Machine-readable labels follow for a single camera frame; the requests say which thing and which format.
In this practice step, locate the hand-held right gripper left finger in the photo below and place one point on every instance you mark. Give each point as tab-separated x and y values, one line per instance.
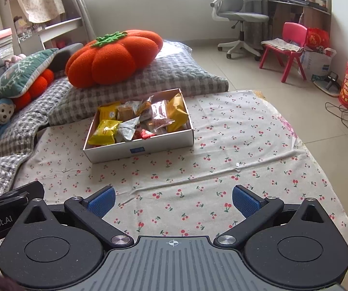
101	201

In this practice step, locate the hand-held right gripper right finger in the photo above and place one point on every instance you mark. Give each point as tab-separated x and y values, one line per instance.
246	201

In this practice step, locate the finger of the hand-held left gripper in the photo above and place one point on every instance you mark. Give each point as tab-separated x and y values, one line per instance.
25	189

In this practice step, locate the yellow snack packet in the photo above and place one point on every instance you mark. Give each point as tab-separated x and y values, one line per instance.
177	112
110	112
104	132

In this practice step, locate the silver snack packet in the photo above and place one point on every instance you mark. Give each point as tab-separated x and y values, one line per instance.
128	130

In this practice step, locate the small red snack packet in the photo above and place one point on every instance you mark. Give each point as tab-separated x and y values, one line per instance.
146	134

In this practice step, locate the white cardboard box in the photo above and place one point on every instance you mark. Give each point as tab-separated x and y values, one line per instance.
161	145

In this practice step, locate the brown cake packet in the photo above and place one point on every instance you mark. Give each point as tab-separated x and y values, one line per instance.
146	106
127	110

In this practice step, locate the pink snack packet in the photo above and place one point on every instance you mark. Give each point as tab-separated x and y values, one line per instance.
158	110

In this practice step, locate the cherry print bed sheet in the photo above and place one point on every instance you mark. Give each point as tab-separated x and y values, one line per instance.
252	145

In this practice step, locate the grey checked blanket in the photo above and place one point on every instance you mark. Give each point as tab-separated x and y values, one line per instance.
25	118

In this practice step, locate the small orange pumpkin plush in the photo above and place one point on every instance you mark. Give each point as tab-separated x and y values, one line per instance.
37	88

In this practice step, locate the teal patterned pillow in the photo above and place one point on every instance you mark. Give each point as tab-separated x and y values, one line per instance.
19	75

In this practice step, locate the small pink plush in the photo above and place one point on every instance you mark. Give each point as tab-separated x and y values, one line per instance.
15	60

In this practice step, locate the orange pumpkin pillow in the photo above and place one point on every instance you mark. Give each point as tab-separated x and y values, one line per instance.
113	60

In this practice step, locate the grey checked pillow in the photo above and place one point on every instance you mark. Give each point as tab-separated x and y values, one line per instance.
177	75

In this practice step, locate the small black device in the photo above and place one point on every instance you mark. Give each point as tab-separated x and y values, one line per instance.
332	78

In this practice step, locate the white paper bag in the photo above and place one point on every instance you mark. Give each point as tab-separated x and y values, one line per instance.
316	63

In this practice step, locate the stack of books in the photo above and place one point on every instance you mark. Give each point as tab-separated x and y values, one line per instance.
4	36

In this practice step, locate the printed cloth chair pad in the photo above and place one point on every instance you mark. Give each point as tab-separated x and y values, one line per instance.
283	45

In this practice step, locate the white shelf unit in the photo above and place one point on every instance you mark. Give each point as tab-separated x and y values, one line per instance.
62	25

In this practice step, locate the red gift bag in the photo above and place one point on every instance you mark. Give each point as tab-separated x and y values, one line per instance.
316	39

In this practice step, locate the pink plastic chair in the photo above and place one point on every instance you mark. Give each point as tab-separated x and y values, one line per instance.
295	31

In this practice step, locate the grey office chair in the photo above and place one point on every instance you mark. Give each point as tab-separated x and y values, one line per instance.
240	16

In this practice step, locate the wooden desk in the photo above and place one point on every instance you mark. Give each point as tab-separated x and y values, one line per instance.
283	15

